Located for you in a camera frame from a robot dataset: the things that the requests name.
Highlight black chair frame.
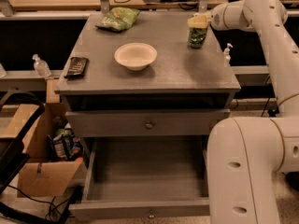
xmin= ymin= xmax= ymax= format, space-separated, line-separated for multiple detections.
xmin=0 ymin=89 xmax=45 ymax=193

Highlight snack bags in box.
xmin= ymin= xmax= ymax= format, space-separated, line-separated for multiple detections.
xmin=47 ymin=129 xmax=83 ymax=161

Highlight clear sanitizer bottle left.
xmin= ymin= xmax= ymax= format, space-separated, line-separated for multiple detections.
xmin=33 ymin=54 xmax=51 ymax=77

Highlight green soda can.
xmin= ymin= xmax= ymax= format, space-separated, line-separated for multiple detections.
xmin=188 ymin=28 xmax=207 ymax=49

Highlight cardboard box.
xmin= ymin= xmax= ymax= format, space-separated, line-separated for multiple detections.
xmin=0 ymin=102 xmax=85 ymax=199

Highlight white pump bottle right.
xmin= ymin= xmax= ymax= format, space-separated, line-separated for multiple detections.
xmin=223 ymin=43 xmax=233 ymax=64

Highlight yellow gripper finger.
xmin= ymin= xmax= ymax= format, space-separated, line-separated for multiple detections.
xmin=187 ymin=13 xmax=209 ymax=29

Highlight grey drawer cabinet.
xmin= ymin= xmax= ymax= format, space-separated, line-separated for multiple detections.
xmin=55 ymin=12 xmax=242 ymax=147

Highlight white bowl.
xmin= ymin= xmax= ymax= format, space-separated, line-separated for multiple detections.
xmin=114 ymin=43 xmax=157 ymax=71

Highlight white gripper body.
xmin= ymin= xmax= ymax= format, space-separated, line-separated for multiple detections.
xmin=210 ymin=1 xmax=247 ymax=31

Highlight green chip bag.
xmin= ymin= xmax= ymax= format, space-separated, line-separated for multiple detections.
xmin=95 ymin=7 xmax=140 ymax=33

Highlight closed grey top drawer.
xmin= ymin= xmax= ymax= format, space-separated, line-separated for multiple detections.
xmin=66 ymin=109 xmax=230 ymax=137

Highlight open grey middle drawer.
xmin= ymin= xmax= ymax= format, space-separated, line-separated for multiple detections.
xmin=70 ymin=136 xmax=209 ymax=220

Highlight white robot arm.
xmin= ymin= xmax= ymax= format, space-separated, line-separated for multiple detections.
xmin=206 ymin=0 xmax=299 ymax=224

